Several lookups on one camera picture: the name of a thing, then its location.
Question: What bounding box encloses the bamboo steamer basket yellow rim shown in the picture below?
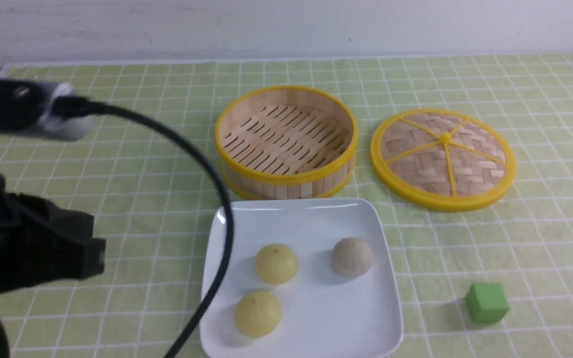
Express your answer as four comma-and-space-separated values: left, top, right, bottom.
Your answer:
214, 86, 359, 200

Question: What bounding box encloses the beige steamed bun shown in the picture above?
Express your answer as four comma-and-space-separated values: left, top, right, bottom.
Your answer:
331, 237, 375, 278

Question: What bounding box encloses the yellow bun on plate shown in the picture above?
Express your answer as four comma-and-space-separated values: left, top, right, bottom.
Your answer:
234, 290, 282, 339

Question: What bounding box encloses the green cube block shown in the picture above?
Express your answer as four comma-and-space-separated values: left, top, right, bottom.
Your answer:
465, 282, 510, 325

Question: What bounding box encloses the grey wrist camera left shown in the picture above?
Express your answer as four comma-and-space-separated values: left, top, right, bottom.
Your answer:
0, 79, 94, 141

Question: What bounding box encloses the yellow steamed bun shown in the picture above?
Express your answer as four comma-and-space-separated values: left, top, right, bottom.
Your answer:
255, 243, 299, 285

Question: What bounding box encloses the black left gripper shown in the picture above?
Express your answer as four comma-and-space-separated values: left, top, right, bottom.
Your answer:
0, 175, 106, 294

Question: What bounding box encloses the woven bamboo steamer lid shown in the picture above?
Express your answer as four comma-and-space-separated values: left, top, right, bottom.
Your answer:
369, 108, 518, 212

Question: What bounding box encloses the white square plate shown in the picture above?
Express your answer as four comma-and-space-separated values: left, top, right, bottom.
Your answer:
199, 197, 404, 358

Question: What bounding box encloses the black camera cable left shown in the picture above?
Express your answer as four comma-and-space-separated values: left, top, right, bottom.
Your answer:
53, 97, 235, 358

